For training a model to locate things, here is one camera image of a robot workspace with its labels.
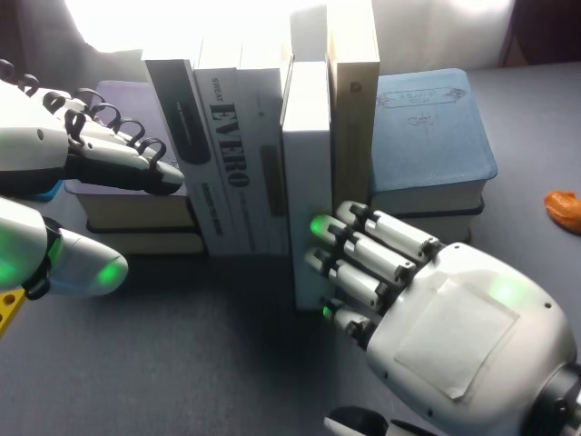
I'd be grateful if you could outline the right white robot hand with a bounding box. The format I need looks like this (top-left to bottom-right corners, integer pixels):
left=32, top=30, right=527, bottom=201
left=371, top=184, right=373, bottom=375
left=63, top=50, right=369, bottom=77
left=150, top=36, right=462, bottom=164
left=304, top=200, right=578, bottom=436

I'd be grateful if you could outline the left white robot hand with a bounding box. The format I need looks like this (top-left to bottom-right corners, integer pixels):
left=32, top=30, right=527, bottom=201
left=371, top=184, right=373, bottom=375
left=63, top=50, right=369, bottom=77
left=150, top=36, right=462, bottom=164
left=0, top=58, right=185, bottom=302

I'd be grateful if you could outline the black-spined Century book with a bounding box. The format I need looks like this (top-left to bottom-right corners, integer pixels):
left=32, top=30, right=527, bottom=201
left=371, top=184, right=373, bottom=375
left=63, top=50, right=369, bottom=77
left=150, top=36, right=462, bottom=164
left=280, top=4, right=336, bottom=312

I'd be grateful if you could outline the small blue object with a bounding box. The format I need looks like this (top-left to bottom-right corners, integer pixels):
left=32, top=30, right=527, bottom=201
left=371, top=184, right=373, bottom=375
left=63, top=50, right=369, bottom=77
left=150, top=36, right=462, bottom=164
left=32, top=181, right=64, bottom=203

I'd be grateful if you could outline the purple leather-bound book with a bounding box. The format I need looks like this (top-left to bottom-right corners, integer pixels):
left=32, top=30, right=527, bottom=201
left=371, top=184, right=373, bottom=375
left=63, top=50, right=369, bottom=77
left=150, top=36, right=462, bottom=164
left=63, top=79, right=197, bottom=231

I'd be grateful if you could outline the white book, black oval label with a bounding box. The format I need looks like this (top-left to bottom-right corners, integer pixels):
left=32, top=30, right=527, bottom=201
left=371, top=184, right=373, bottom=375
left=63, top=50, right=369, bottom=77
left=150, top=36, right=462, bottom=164
left=141, top=57, right=228, bottom=258

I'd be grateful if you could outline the yellow perforated block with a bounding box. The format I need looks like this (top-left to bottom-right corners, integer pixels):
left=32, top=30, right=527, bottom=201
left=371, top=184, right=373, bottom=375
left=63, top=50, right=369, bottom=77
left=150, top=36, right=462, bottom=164
left=0, top=288, right=27, bottom=340

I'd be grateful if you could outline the orange toy food piece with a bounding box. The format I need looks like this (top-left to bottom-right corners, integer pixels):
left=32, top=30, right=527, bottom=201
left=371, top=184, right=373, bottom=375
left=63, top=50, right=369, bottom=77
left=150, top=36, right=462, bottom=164
left=544, top=189, right=581, bottom=236

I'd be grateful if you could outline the blue leather-bound book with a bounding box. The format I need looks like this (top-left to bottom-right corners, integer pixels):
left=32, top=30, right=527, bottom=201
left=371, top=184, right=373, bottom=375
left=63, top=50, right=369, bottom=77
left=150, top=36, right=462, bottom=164
left=368, top=67, right=499, bottom=217

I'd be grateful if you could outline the white book, bold black title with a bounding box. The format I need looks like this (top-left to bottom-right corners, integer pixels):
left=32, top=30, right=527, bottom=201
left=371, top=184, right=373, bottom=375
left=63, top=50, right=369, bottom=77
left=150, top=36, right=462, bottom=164
left=192, top=43, right=256, bottom=257

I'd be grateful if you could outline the beige hardcover book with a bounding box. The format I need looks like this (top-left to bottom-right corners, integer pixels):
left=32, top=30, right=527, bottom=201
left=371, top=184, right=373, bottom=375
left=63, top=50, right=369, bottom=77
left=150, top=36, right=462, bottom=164
left=325, top=0, right=381, bottom=218

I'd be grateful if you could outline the white book, gold label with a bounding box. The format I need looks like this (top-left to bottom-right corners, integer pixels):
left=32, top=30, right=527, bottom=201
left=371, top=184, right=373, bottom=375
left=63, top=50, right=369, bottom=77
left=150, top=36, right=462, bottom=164
left=234, top=43, right=292, bottom=256

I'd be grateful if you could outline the grey table cloth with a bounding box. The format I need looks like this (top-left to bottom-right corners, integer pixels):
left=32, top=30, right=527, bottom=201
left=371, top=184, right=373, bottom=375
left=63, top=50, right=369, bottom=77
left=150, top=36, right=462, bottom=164
left=0, top=45, right=581, bottom=436

